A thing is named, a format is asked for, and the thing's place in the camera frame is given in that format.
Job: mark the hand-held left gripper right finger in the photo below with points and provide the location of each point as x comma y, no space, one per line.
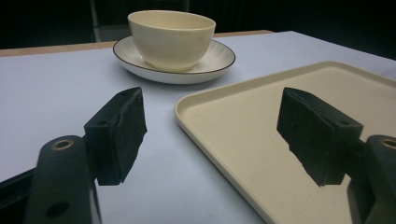
314,137

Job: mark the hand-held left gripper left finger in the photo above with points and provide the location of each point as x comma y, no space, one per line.
116,137

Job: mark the cream plastic tray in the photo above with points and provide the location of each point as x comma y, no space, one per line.
258,140

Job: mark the cream ceramic bowl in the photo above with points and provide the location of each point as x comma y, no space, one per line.
171,40

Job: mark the white ribbed plate dark rim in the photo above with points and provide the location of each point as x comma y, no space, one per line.
214,59

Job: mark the metal stand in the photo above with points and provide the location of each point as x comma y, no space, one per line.
106,28

